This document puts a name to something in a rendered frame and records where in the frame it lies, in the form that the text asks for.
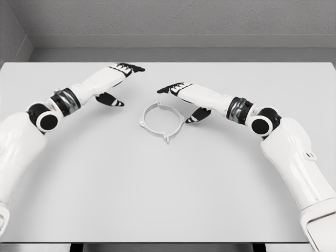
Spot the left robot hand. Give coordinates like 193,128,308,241
87,62,145,107

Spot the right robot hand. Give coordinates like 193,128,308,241
156,82,222,124

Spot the thin white pipe clamp half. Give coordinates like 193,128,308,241
156,98,184,145
138,98,170,145

